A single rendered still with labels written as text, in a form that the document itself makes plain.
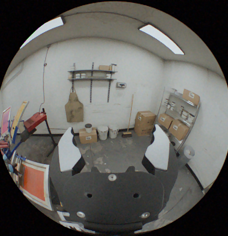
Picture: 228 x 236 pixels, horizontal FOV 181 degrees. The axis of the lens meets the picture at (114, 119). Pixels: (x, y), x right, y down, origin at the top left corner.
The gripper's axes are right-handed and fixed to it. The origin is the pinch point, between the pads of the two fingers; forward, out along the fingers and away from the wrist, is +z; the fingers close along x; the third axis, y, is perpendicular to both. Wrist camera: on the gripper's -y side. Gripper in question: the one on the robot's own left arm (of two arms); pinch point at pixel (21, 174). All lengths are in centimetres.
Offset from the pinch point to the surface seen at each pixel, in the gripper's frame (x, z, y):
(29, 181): 16.6, 4.8, 1.4
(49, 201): 51, 1, 17
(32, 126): -10, -8, -98
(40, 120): 2, -7, -119
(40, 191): 37.6, 4.9, 7.9
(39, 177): 35.2, 4.8, -9.9
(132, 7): 136, -200, -50
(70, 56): 53, -139, -200
